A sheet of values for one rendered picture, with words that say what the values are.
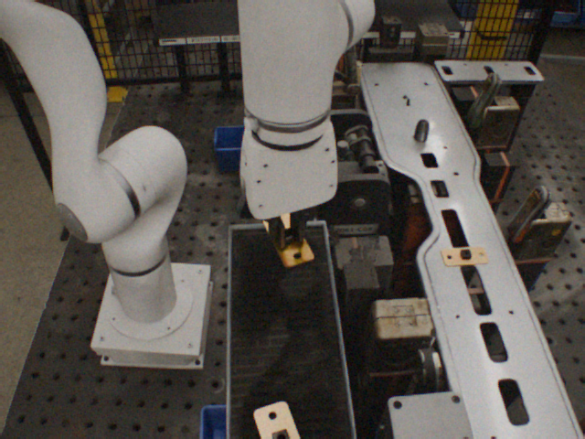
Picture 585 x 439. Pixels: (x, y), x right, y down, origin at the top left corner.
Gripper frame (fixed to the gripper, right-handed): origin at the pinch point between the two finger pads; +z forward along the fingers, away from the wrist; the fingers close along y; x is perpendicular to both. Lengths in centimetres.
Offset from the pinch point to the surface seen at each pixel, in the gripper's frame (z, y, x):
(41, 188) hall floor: 125, -64, 171
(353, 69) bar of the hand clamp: 13, 35, 48
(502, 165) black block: 25, 58, 20
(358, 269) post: 14.3, 11.3, -0.2
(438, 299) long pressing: 24.0, 25.1, -4.7
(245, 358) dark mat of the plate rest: 8.0, -9.7, -10.8
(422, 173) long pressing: 24, 39, 23
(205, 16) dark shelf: 21, 15, 104
